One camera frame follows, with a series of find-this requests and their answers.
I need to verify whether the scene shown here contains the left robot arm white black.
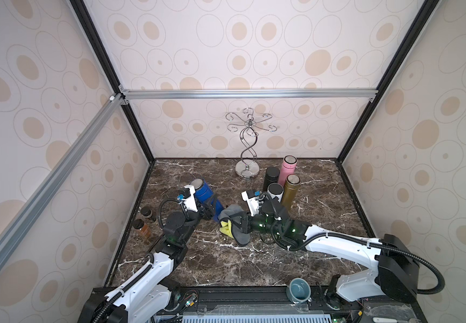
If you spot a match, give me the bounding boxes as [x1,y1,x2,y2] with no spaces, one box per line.
[78,193,218,322]

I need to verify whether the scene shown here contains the left aluminium frame bar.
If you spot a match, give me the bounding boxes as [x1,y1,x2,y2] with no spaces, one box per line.
[0,93,125,271]

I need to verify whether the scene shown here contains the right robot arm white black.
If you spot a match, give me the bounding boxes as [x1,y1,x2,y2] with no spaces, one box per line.
[232,191,445,304]

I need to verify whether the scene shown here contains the dark lid spice jar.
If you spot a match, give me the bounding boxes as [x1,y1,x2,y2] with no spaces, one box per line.
[140,206,157,223]

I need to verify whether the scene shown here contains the gold thermos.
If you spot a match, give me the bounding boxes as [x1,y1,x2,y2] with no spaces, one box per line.
[281,174,301,210]

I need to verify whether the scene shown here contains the white thermos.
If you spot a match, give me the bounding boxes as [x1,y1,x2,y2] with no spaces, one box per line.
[267,182,284,202]

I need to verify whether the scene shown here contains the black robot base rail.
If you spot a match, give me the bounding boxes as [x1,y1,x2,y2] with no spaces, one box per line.
[77,285,379,323]

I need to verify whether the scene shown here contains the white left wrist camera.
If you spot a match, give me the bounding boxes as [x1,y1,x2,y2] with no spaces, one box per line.
[177,185,198,212]

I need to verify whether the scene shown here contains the silver metal cup stand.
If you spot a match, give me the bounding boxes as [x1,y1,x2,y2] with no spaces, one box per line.
[226,107,277,179]

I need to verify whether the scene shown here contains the grey yellow cleaning cloth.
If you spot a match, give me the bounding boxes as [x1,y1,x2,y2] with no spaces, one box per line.
[218,204,250,246]

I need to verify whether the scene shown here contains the black thermos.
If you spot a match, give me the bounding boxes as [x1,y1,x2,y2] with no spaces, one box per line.
[262,166,280,192]

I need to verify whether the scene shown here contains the teal ceramic mug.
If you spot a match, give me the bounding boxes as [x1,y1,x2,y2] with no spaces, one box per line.
[285,278,312,304]

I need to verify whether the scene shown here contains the pink thermos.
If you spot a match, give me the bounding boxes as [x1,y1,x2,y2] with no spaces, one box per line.
[278,155,297,187]

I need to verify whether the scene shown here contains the orange spice jar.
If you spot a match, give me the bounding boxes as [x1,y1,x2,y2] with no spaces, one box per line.
[132,219,152,239]

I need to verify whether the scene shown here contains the horizontal aluminium frame bar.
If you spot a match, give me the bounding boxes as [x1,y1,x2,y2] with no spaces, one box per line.
[123,88,378,100]

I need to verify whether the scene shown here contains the blue thermos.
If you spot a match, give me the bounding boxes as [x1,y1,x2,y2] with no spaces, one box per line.
[190,178,224,223]

